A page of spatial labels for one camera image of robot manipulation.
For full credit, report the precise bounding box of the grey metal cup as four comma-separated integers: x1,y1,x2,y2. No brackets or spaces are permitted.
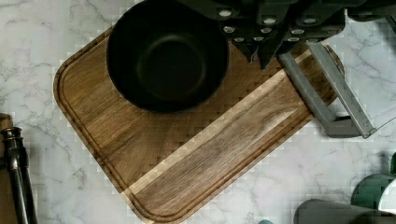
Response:
293,199,396,224

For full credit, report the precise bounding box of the wooden cutting board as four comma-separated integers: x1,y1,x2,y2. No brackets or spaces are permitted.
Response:
53,33,313,224

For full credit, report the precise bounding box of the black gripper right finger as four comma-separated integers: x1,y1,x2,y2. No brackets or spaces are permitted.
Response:
258,32,291,70

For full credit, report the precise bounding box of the stainless toaster oven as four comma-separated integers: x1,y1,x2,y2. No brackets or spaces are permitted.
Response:
271,42,395,142

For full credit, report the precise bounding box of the wooden tray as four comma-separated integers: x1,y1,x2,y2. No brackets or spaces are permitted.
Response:
0,113,19,224

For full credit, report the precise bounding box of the black bowl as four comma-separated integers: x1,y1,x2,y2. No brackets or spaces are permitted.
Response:
106,0,229,113

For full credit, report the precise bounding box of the green white mug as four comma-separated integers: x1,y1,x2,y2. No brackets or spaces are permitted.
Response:
351,155,396,214

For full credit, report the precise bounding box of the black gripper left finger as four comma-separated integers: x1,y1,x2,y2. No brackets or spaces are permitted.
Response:
233,40,258,63

